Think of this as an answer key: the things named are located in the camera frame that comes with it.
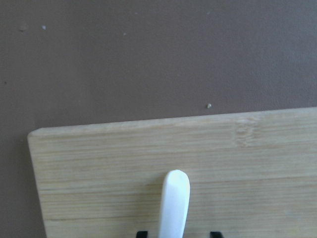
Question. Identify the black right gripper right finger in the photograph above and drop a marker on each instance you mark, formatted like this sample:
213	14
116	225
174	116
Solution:
216	234

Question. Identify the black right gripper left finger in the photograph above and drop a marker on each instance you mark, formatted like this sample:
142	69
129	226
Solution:
142	234

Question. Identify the bamboo cutting board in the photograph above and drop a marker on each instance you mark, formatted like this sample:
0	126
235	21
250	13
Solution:
248	175

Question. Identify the white ceramic spoon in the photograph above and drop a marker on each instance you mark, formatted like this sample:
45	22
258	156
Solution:
174	204

